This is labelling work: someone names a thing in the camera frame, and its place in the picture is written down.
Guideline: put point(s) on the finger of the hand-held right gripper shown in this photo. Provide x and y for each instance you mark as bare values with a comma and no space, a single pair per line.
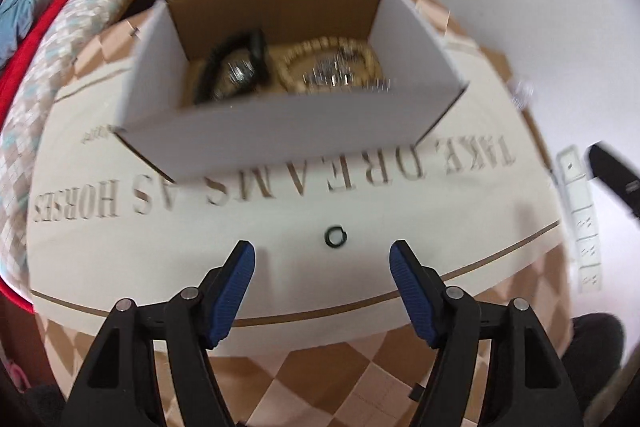
615,172

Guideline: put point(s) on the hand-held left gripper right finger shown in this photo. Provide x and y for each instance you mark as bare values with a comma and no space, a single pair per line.
412,297

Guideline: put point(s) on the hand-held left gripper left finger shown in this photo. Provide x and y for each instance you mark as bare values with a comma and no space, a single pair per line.
232,292

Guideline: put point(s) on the white cardboard box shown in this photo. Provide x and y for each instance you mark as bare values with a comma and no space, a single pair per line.
280,137

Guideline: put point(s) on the black hair accessories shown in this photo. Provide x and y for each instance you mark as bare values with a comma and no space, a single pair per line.
257,47

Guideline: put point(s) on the white power strip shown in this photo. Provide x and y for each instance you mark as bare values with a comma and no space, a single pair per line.
585,217

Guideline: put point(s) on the printed checked tablecloth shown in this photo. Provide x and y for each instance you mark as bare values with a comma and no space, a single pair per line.
300,207

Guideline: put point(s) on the clear plastic bag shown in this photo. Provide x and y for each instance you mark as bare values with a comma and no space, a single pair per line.
520,93

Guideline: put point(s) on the person's black fleece clothing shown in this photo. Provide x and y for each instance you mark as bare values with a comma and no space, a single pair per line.
595,347

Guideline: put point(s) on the bed with patterned quilt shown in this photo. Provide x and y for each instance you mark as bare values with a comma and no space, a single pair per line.
75,7

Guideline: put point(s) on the light blue duvet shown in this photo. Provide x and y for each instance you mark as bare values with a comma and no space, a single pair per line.
25,7

